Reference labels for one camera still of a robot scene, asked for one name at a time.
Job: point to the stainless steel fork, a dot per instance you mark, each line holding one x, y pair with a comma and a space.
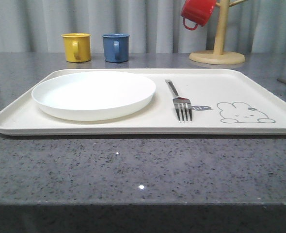
182, 105

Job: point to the white round plate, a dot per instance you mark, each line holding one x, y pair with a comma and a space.
94, 95

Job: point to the blue enamel mug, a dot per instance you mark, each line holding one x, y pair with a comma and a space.
115, 47

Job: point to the beige rabbit serving tray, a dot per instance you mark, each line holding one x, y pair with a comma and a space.
223, 101

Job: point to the yellow enamel mug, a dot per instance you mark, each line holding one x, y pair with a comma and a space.
77, 47

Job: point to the wooden mug tree stand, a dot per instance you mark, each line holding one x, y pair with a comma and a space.
218, 56

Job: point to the red enamel mug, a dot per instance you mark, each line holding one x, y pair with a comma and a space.
197, 11

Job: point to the grey pleated curtain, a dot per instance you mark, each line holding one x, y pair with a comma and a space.
154, 26

